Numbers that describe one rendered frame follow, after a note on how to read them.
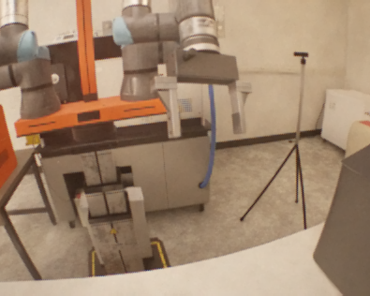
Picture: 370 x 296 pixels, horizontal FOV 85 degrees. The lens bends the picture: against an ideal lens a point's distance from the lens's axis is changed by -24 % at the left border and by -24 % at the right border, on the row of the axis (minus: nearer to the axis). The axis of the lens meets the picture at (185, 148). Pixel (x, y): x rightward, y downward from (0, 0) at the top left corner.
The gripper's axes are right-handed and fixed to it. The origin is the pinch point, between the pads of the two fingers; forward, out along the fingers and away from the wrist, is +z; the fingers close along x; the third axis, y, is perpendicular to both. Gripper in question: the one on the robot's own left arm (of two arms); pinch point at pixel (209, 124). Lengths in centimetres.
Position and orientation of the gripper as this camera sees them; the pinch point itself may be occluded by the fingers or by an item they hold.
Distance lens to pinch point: 46.0
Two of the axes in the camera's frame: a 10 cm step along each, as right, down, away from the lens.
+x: 9.1, -0.7, 4.1
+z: 0.9, 10.0, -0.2
